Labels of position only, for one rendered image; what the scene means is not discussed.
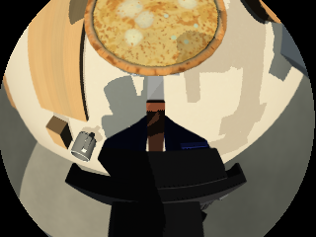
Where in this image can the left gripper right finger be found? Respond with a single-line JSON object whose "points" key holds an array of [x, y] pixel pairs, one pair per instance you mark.
{"points": [[182, 138]]}

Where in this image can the wooden cutting board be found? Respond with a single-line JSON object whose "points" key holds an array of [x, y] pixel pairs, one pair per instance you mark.
{"points": [[55, 49]]}

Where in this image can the round cheese pizza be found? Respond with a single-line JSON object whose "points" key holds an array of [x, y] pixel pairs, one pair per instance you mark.
{"points": [[155, 37]]}

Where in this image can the grey metal spatula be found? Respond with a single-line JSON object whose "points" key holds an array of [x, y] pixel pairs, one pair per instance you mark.
{"points": [[155, 109]]}

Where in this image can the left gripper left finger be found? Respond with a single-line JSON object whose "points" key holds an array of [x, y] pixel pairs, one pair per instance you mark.
{"points": [[129, 137]]}

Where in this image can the brown rectangular block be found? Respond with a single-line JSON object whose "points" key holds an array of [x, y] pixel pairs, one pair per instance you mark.
{"points": [[59, 132]]}

